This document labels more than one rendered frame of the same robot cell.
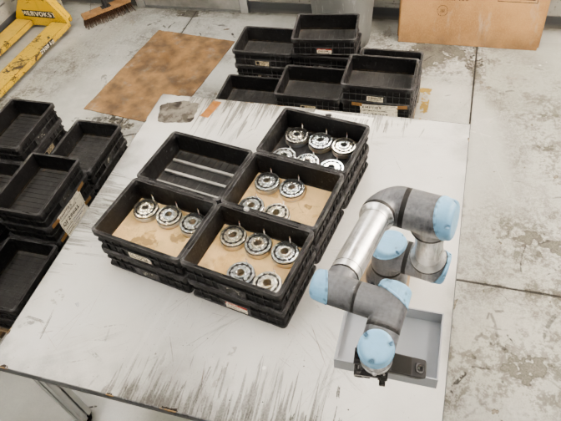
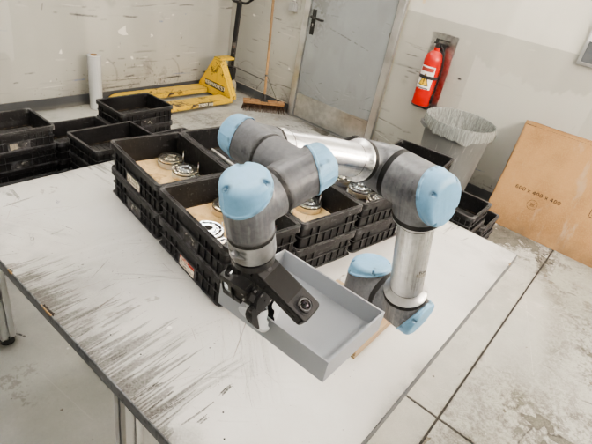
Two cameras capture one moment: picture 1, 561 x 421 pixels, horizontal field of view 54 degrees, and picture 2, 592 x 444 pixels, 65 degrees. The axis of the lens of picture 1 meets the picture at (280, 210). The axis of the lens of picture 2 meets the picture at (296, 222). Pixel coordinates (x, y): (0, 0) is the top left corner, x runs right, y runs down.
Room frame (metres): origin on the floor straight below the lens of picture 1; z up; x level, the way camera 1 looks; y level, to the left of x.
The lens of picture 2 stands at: (-0.02, -0.34, 1.71)
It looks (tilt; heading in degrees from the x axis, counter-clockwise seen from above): 31 degrees down; 12
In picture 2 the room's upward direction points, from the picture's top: 11 degrees clockwise
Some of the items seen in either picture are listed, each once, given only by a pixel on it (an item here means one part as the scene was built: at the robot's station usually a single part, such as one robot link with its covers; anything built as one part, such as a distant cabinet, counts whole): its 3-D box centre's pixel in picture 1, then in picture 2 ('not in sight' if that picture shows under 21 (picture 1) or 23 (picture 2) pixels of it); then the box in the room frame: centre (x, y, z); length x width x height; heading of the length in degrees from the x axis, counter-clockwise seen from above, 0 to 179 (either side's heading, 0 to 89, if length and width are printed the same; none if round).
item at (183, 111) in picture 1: (176, 110); not in sight; (2.34, 0.45, 0.71); 0.22 x 0.19 x 0.01; 68
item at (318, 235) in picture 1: (284, 198); (295, 203); (1.47, -0.02, 0.87); 0.40 x 0.30 x 0.11; 58
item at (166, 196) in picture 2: (247, 248); (229, 209); (1.21, 0.14, 0.92); 0.40 x 0.30 x 0.02; 58
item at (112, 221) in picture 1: (159, 226); (169, 170); (1.43, 0.48, 0.87); 0.40 x 0.30 x 0.11; 58
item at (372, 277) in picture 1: (386, 270); not in sight; (1.13, -0.35, 0.78); 0.15 x 0.15 x 0.10
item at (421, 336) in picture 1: (389, 340); (300, 307); (0.70, -0.24, 1.07); 0.27 x 0.20 x 0.05; 68
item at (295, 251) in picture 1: (285, 251); not in sight; (1.22, 0.01, 0.86); 0.10 x 0.10 x 0.01
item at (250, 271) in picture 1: (240, 273); (208, 229); (1.15, 0.18, 0.86); 0.10 x 0.10 x 0.01
